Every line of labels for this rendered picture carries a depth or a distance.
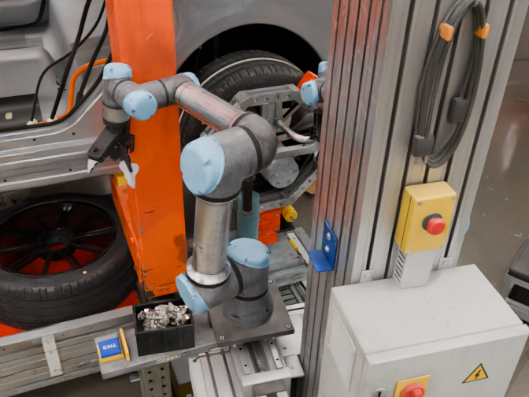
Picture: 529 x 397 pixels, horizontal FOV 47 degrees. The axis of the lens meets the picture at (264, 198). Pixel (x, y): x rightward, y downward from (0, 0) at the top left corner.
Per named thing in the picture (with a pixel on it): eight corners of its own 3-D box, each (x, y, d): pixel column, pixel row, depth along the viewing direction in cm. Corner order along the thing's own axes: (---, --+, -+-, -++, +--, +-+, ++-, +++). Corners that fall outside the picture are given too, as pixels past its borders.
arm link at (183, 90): (301, 122, 135) (185, 60, 167) (262, 136, 129) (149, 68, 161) (299, 167, 141) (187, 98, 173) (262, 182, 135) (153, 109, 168)
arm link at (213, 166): (241, 303, 165) (266, 142, 129) (194, 328, 157) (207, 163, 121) (216, 274, 171) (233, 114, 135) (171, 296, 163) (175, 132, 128)
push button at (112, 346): (118, 340, 212) (117, 336, 210) (122, 355, 206) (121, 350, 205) (98, 346, 209) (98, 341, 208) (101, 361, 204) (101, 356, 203)
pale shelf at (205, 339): (210, 313, 229) (209, 308, 227) (224, 346, 216) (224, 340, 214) (94, 343, 215) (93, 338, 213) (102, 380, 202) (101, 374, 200)
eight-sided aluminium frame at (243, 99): (318, 191, 271) (329, 77, 240) (324, 198, 266) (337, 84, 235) (201, 214, 254) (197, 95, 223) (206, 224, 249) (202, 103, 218)
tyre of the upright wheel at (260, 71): (142, 160, 258) (264, 199, 296) (155, 189, 240) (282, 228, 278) (216, 21, 237) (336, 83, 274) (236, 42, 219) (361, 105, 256)
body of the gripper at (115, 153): (135, 153, 179) (137, 116, 173) (119, 165, 172) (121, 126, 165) (112, 145, 180) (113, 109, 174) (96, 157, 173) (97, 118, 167)
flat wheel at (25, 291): (98, 215, 303) (92, 175, 289) (168, 287, 261) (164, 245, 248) (-39, 267, 268) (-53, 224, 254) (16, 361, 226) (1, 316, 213)
